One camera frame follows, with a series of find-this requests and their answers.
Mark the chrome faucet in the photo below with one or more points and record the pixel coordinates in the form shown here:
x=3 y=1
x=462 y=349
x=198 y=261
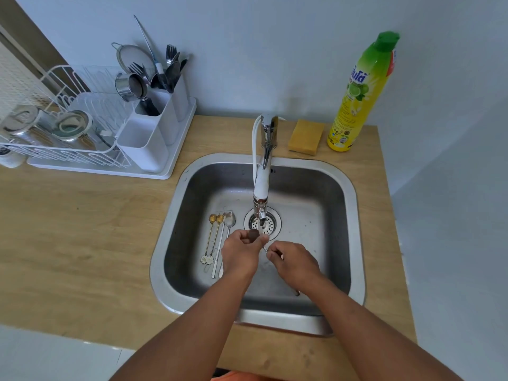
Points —
x=262 y=186

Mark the steel utensil with white grip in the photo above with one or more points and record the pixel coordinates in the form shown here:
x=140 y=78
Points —
x=105 y=133

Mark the silver steel spoon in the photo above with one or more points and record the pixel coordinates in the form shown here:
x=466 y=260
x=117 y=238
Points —
x=253 y=234
x=230 y=220

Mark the white plastic drain tray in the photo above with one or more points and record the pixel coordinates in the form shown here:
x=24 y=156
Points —
x=180 y=134

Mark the white perforated board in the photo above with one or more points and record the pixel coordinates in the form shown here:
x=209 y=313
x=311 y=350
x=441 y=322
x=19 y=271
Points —
x=16 y=83

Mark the yellow sponge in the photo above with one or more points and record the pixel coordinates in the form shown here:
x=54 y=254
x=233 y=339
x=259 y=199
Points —
x=305 y=136

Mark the person's right forearm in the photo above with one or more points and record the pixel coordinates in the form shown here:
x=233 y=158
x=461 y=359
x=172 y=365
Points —
x=365 y=337

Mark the steel sink drain strainer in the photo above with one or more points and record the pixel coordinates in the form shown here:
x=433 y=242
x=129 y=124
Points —
x=272 y=222

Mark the person's right hand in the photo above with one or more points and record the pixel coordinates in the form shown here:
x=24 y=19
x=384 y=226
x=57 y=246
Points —
x=295 y=265

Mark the yellow dish soap bottle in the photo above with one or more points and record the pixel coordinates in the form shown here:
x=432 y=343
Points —
x=353 y=111

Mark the steel fork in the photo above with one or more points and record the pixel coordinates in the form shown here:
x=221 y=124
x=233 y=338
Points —
x=170 y=55
x=137 y=68

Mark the long thin steel utensil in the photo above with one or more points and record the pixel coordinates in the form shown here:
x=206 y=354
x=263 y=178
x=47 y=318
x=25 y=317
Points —
x=160 y=71

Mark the white cutlery holder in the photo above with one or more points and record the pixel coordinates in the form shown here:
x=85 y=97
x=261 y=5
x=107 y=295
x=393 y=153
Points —
x=143 y=146

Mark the brown wooden panel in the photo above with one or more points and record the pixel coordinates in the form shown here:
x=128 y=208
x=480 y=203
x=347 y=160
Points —
x=24 y=31

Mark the person's left hand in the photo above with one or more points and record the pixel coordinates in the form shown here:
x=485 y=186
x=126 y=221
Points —
x=240 y=253

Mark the person's left forearm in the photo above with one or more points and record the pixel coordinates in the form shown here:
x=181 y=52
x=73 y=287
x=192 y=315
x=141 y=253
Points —
x=186 y=337

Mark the round steel container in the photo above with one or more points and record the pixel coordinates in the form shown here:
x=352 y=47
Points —
x=24 y=119

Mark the stainless steel sink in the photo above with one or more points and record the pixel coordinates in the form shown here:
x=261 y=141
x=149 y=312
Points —
x=317 y=218

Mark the orange shirt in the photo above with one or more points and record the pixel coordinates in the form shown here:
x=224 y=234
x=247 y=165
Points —
x=238 y=377

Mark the white jar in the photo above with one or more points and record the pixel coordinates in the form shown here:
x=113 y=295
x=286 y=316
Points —
x=12 y=158

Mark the dark utensil head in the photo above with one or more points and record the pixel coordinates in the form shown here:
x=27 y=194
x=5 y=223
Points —
x=156 y=81

